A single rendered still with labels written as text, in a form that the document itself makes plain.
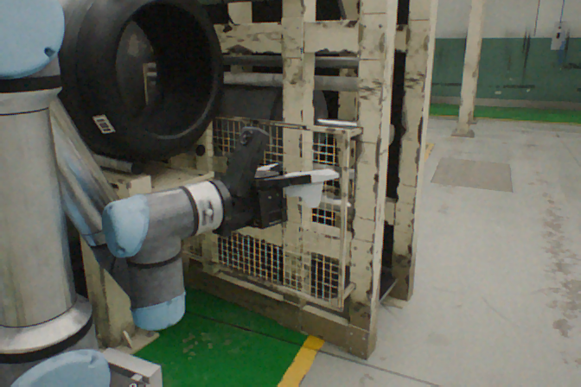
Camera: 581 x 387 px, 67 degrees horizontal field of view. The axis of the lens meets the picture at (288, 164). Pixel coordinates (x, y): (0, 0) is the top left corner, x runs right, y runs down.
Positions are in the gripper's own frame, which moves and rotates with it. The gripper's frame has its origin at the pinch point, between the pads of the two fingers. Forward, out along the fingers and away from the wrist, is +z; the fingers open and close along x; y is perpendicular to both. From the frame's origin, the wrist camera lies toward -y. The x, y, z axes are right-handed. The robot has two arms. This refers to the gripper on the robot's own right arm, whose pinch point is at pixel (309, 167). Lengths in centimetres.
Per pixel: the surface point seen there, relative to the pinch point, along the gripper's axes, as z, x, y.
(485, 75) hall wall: 876, -400, -10
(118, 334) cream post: -3, -127, 82
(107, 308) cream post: -6, -124, 68
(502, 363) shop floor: 115, -19, 105
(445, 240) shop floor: 204, -97, 94
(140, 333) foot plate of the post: 8, -132, 88
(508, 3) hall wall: 895, -359, -149
